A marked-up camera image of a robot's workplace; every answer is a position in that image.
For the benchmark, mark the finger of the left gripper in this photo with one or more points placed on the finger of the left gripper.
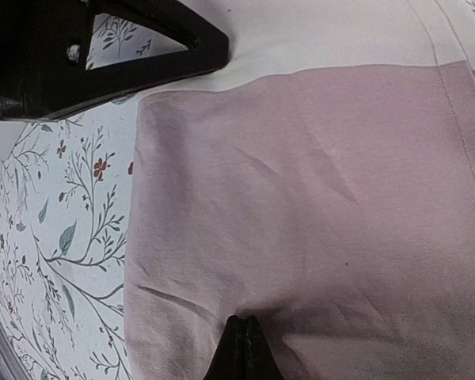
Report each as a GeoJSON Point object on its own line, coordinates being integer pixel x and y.
{"type": "Point", "coordinates": [60, 58]}

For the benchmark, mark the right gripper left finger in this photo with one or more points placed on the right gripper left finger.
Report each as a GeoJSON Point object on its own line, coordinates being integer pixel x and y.
{"type": "Point", "coordinates": [228, 360]}

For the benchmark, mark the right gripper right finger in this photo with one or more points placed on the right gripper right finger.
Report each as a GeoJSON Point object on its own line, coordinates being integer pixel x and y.
{"type": "Point", "coordinates": [259, 362]}

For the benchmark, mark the pink and white underwear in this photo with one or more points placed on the pink and white underwear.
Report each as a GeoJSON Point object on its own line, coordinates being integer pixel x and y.
{"type": "Point", "coordinates": [324, 182]}

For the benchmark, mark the floral patterned table mat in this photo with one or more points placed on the floral patterned table mat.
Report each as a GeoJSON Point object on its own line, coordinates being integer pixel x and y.
{"type": "Point", "coordinates": [65, 207]}

